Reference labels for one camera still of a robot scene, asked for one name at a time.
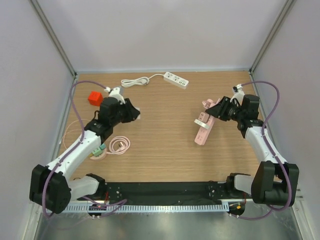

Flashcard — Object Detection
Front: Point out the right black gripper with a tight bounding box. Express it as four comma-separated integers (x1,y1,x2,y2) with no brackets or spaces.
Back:
206,96,245,122

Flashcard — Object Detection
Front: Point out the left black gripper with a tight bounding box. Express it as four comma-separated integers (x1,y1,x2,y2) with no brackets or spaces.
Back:
110,98,140,127

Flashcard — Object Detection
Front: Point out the mauve dual usb charger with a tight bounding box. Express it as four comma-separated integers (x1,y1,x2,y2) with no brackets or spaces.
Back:
198,112,210,123

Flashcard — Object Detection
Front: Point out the pink power strip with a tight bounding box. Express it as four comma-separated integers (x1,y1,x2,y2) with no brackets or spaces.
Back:
194,98,221,146

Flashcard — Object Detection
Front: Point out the red cube adapter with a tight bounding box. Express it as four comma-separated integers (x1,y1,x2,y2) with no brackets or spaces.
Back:
87,91,104,107

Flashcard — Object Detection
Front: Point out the white power strip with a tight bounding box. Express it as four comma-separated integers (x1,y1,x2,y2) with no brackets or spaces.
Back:
120,71,189,90

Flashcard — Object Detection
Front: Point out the white square charger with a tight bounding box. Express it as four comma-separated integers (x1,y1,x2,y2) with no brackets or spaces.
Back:
136,107,141,120

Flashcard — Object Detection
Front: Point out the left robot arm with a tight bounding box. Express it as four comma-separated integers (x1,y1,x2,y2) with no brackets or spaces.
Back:
29,97,141,214

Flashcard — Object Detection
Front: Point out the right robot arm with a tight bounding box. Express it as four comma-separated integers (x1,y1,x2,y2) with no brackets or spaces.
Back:
205,94,300,207

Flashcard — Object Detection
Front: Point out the teal plug adapter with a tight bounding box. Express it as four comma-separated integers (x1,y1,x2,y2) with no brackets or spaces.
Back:
99,143,106,151

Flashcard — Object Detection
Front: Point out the round pink socket base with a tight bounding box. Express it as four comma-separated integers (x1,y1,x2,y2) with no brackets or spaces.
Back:
88,148,107,161

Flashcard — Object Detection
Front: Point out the green plug adapter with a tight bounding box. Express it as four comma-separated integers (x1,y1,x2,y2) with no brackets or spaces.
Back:
92,148,103,157

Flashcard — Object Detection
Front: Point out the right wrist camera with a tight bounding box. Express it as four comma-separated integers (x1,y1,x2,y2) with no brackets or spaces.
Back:
230,84,245,104

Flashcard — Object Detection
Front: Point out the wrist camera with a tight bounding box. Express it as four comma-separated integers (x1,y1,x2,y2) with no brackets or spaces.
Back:
104,86,125,104
230,84,245,104

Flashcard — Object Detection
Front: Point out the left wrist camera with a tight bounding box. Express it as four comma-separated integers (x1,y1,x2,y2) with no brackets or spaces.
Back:
104,86,125,104

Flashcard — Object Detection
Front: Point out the thin pink usb cable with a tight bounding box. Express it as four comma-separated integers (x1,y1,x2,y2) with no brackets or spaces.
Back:
59,119,87,148

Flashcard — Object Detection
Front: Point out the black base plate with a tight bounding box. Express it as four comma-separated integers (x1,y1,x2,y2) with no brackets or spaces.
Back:
87,181,252,206

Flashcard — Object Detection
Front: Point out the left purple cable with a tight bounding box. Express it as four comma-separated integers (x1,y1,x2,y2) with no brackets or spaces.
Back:
42,80,128,219

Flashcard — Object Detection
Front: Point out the slotted cable duct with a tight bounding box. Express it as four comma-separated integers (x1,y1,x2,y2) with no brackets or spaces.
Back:
42,203,230,214

